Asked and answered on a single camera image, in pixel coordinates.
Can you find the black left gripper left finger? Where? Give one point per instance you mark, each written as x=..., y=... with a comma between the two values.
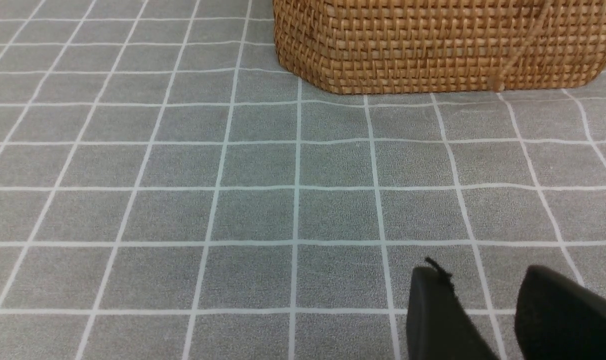
x=437, y=325

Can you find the woven rattan basket green lining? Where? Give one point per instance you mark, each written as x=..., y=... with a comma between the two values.
x=373, y=47

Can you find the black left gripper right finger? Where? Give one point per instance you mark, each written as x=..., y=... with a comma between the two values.
x=558, y=319

